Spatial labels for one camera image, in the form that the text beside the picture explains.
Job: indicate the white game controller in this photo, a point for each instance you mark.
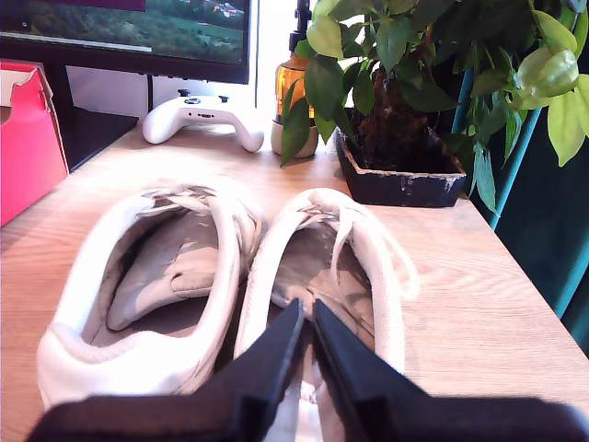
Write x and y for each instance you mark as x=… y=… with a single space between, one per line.
x=184 y=119

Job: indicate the black monitor stand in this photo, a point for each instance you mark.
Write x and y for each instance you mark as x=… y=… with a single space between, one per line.
x=96 y=138

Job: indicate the black plant pot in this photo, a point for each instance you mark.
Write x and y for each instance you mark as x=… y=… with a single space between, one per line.
x=400 y=191

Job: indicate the teal metal frame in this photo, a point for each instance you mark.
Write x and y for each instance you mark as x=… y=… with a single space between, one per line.
x=506 y=193

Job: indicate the amber pump bottle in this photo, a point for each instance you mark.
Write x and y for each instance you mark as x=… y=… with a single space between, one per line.
x=287 y=78

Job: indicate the green leafy houseplant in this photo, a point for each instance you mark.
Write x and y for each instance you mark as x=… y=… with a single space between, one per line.
x=391 y=37

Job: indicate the white sneaker shoe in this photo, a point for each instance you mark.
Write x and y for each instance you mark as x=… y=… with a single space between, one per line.
x=138 y=359
x=389 y=313

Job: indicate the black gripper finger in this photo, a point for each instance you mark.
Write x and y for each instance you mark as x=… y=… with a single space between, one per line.
x=354 y=368
x=267 y=368

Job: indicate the red cardboard shoebox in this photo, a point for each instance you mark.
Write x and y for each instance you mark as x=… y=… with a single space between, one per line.
x=27 y=152

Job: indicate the wide black computer monitor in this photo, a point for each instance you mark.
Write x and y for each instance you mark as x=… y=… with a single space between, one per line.
x=138 y=27

